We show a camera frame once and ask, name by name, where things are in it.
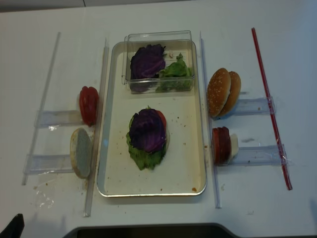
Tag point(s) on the green lettuce on stack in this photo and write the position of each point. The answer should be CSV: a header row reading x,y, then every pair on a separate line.
x,y
142,159

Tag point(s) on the metal baking tray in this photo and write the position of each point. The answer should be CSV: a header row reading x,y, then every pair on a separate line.
x,y
182,171

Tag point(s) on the clear rail left of tray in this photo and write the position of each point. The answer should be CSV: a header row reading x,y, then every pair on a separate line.
x,y
91,180

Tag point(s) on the dark monitor edge bottom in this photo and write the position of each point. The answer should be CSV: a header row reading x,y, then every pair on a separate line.
x,y
157,231

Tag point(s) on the purple cabbage leaf on stack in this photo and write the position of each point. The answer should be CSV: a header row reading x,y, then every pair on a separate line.
x,y
146,131

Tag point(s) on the red tomato slices left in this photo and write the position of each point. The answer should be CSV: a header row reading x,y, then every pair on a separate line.
x,y
88,102

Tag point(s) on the sesame top bun front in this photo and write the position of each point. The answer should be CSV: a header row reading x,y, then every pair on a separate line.
x,y
218,91

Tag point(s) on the clear rail right of tray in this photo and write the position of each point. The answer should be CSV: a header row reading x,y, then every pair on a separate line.
x,y
215,184

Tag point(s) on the tomato slice on stack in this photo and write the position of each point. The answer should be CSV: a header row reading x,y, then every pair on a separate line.
x,y
162,117

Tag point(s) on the purple cabbage leaf in container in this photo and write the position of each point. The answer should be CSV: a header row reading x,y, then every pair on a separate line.
x,y
147,62

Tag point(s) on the red plastic rail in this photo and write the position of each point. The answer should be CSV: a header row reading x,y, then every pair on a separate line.
x,y
280,146

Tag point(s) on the bun half left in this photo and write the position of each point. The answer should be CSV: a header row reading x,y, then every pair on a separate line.
x,y
81,153

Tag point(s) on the clear rail of tray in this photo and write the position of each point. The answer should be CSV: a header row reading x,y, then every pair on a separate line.
x,y
215,184
91,180

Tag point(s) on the clear plastic container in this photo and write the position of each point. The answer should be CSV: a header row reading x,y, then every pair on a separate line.
x,y
175,43

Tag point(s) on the clear rail far left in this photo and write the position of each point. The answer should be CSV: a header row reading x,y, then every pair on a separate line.
x,y
39,114

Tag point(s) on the black object bottom left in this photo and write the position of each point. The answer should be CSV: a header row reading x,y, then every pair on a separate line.
x,y
15,228

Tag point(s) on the white cheese block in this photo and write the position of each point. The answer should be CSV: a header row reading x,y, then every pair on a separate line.
x,y
234,145

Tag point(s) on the green lettuce in container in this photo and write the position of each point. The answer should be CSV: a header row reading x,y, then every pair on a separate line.
x,y
176,69

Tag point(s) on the sesame bun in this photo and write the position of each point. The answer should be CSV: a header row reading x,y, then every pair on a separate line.
x,y
233,94
218,91

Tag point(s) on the sesame top bun rear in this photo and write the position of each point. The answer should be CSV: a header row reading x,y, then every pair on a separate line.
x,y
233,94

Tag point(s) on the red meat slices right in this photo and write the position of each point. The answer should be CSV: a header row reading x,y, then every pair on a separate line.
x,y
221,145

